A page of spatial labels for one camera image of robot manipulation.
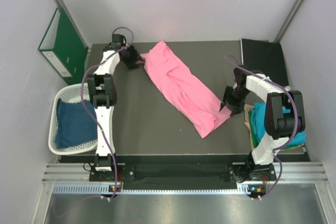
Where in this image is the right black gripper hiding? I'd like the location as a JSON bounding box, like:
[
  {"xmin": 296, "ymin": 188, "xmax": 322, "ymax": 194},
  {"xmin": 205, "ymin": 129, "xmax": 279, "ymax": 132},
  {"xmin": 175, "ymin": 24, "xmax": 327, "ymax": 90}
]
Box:
[{"xmin": 220, "ymin": 86, "xmax": 251, "ymax": 116}]

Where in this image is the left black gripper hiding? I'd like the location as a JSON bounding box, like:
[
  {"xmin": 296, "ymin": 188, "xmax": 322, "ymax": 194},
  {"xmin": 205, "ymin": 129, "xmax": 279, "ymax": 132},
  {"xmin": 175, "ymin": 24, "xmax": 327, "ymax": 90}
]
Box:
[{"xmin": 121, "ymin": 44, "xmax": 144, "ymax": 70}]

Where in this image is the pink towel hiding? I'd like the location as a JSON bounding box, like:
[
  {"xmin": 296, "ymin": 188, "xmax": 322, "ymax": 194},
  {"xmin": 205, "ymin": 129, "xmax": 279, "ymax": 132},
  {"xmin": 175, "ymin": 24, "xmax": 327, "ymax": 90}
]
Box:
[{"xmin": 141, "ymin": 41, "xmax": 231, "ymax": 138}]

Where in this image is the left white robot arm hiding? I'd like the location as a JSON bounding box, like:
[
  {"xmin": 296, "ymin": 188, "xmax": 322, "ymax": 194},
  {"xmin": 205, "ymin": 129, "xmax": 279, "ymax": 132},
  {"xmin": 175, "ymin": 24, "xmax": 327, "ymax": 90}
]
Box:
[{"xmin": 86, "ymin": 34, "xmax": 139, "ymax": 182}]

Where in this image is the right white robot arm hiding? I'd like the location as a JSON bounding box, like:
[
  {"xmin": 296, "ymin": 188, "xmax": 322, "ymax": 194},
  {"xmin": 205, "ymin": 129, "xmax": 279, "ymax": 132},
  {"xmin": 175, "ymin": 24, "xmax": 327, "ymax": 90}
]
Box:
[{"xmin": 220, "ymin": 66, "xmax": 306, "ymax": 183}]

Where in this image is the turquoise folded towel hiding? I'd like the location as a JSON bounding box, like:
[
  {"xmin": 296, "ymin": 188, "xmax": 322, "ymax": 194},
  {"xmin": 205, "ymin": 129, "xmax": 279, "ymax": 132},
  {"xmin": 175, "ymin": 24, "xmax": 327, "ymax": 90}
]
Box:
[{"xmin": 251, "ymin": 102, "xmax": 306, "ymax": 145}]

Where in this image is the green folded towel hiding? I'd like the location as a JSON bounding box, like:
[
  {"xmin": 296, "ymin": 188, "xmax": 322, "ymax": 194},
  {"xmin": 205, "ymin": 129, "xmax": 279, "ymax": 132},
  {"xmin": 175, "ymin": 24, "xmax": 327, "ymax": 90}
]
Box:
[{"xmin": 248, "ymin": 111, "xmax": 302, "ymax": 150}]

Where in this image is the white perforated plastic basket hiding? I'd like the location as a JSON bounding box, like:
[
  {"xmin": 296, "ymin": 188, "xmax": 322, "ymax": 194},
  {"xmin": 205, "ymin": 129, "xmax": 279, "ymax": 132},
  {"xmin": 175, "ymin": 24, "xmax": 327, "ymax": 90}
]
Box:
[{"xmin": 48, "ymin": 83, "xmax": 98, "ymax": 155}]

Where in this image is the green lever arch binder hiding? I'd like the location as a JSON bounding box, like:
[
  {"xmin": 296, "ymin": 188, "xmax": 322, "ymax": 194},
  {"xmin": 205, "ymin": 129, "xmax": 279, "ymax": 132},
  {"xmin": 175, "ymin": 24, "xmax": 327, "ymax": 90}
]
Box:
[{"xmin": 38, "ymin": 9, "xmax": 88, "ymax": 85}]

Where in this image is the dark blue towel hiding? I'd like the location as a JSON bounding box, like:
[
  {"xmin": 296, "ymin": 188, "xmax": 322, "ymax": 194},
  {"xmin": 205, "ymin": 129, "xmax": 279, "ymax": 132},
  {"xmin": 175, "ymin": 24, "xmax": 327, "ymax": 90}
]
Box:
[{"xmin": 55, "ymin": 99, "xmax": 97, "ymax": 149}]

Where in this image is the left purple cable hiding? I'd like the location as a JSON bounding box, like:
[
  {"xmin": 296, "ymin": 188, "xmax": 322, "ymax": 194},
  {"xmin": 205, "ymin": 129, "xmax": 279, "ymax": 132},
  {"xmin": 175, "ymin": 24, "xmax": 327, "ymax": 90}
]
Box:
[{"xmin": 80, "ymin": 26, "xmax": 135, "ymax": 199}]

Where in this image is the purple cable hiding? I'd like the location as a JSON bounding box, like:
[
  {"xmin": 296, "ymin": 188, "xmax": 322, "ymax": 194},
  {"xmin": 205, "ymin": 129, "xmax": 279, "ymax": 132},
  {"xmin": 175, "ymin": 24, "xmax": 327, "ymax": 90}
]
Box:
[
  {"xmin": 80, "ymin": 26, "xmax": 135, "ymax": 199},
  {"xmin": 225, "ymin": 54, "xmax": 300, "ymax": 200}
]

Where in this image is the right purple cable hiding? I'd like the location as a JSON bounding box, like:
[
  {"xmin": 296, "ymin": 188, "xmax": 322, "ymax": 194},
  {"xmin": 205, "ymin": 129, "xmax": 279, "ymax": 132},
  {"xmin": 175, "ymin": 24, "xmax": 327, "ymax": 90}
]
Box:
[{"xmin": 225, "ymin": 54, "xmax": 300, "ymax": 200}]

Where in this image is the grey slotted cable duct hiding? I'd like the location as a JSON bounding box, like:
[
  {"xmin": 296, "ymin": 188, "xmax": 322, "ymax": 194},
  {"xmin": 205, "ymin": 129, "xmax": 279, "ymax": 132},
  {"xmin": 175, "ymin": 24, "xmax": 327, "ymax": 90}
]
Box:
[{"xmin": 52, "ymin": 183, "xmax": 266, "ymax": 195}]

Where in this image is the aluminium extrusion rail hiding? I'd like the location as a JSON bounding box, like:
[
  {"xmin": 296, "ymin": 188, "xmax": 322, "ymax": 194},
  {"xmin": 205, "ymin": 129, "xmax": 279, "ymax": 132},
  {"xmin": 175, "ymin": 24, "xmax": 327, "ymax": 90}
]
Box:
[{"xmin": 42, "ymin": 162, "xmax": 328, "ymax": 184}]

